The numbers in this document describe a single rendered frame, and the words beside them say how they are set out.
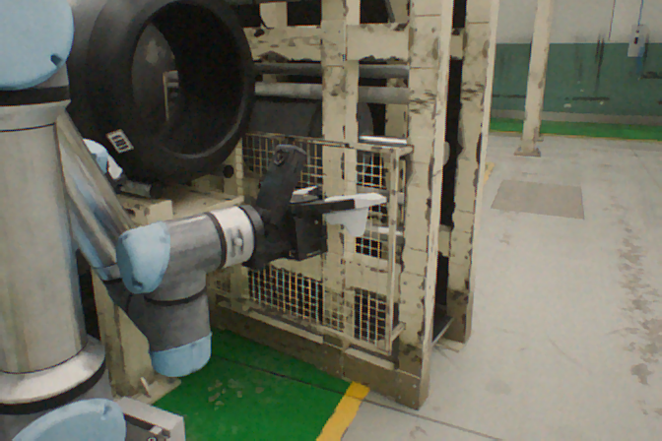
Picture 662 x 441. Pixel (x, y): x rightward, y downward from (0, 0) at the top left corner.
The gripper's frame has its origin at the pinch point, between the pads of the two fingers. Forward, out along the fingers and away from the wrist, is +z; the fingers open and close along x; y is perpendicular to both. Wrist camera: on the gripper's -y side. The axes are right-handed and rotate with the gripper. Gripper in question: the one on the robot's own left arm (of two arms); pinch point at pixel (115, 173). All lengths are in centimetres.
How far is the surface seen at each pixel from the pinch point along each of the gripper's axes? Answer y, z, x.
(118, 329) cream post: -63, 39, 43
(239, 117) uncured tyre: -8, 42, -26
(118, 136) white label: 5.5, 12.4, -0.2
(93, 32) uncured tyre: 29.6, 16.0, -5.5
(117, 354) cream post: -73, 39, 49
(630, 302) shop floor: -181, 81, -171
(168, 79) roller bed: 5, 89, 0
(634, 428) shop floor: -149, -1, -115
